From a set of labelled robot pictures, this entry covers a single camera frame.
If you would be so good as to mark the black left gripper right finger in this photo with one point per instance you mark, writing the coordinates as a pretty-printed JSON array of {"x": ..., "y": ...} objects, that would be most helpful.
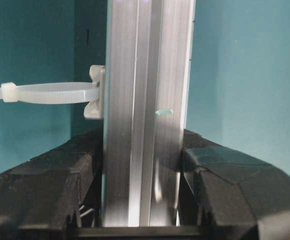
[{"x": 232, "y": 195}]

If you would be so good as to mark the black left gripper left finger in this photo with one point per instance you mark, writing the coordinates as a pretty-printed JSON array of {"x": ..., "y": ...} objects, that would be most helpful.
[{"x": 57, "y": 191}]

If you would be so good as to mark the large silver aluminium rail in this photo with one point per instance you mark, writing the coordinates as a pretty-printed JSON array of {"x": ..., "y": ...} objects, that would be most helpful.
[{"x": 148, "y": 52}]

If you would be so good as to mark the left white zip tie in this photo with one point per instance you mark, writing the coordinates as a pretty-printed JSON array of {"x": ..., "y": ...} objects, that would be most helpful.
[{"x": 59, "y": 93}]

